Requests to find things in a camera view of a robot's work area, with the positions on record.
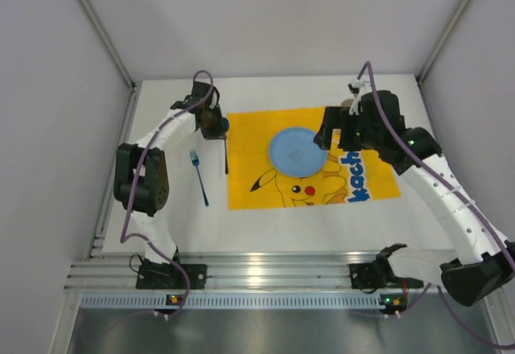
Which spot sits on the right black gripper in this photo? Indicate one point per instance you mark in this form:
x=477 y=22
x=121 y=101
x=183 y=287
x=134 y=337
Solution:
x=344 y=129

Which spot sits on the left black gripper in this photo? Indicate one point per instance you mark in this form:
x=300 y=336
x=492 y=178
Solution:
x=213 y=129

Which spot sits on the blue metallic spoon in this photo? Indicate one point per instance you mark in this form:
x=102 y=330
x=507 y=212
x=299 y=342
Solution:
x=225 y=122

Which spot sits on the blue metallic fork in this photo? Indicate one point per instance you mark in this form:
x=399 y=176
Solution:
x=196 y=164

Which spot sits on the light blue plate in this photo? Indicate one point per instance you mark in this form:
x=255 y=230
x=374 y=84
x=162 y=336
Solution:
x=292 y=152

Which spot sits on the yellow Pikachu cloth placemat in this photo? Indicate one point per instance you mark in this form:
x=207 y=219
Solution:
x=254 y=183

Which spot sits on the beige paper cup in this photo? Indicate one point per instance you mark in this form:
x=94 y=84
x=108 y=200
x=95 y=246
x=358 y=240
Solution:
x=346 y=104

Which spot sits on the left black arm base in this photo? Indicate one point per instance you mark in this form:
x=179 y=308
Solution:
x=164 y=276

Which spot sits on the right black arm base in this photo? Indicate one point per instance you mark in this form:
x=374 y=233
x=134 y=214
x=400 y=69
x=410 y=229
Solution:
x=365 y=277

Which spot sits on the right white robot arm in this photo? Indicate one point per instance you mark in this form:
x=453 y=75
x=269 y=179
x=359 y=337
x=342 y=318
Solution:
x=482 y=259

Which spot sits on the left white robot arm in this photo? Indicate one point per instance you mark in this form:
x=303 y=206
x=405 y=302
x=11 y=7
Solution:
x=141 y=183

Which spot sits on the aluminium mounting rail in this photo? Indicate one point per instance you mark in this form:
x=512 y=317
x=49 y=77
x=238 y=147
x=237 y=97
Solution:
x=232 y=271

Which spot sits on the left aluminium frame post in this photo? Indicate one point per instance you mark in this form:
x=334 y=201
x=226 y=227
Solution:
x=106 y=42

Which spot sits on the perforated cable duct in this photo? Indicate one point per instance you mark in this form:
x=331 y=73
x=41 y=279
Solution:
x=233 y=301

